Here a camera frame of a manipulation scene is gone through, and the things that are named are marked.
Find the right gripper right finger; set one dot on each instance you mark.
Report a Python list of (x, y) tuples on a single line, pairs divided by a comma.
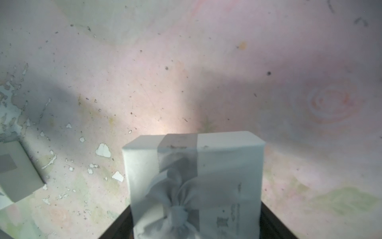
[(271, 227)]

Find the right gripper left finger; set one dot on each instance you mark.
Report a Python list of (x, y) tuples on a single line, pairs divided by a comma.
[(121, 228)]

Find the white jewelry box lid bow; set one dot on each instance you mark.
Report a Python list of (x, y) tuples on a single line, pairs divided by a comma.
[(195, 186)]

